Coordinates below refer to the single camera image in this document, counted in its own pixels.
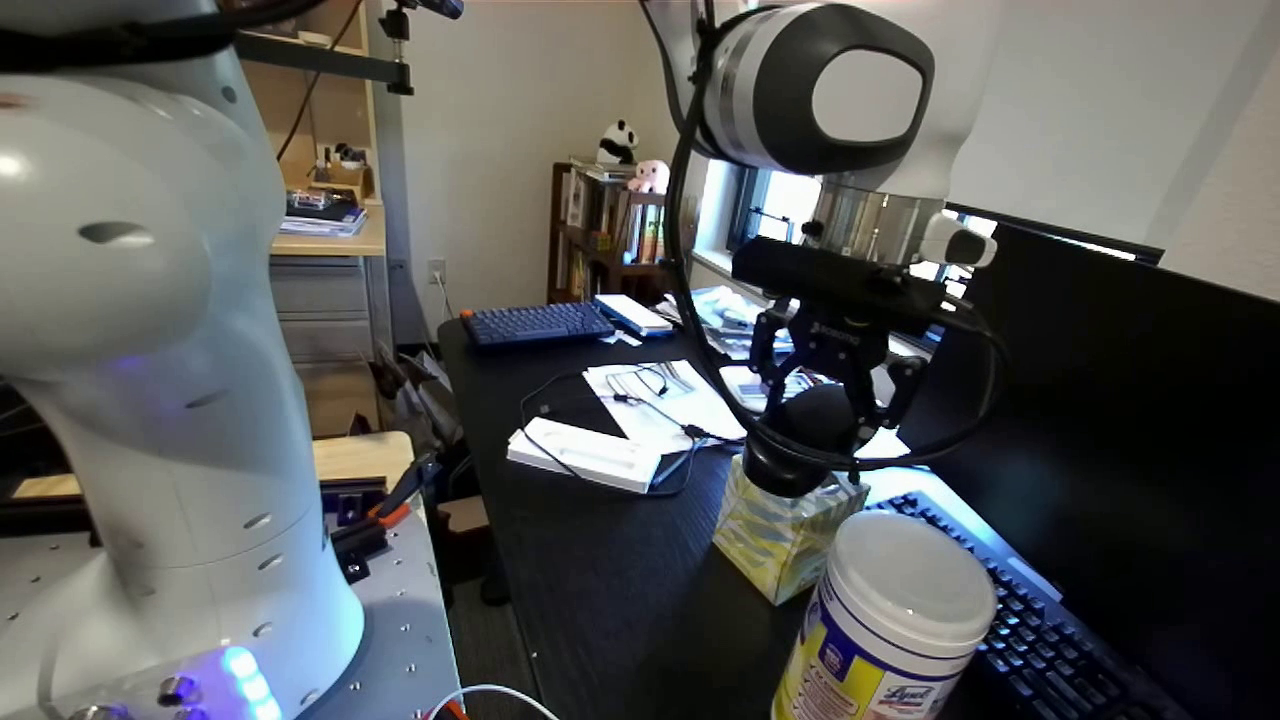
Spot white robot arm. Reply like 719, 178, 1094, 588
0, 0, 366, 720

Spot white long box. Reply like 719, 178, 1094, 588
596, 293, 673, 334

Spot panda plush toy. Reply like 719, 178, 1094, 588
596, 118, 638, 172

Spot black computer monitor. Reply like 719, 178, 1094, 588
907, 223, 1280, 720

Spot white paper sheets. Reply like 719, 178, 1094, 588
505, 360, 742, 496

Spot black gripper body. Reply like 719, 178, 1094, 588
733, 240, 941, 427

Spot Lysol wipes container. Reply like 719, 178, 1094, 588
768, 513, 996, 720

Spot wooden bookshelf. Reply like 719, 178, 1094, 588
546, 159, 673, 305

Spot black keyboard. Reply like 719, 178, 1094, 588
885, 491, 1193, 720

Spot yellow patterned tissue box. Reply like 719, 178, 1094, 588
711, 462, 868, 609

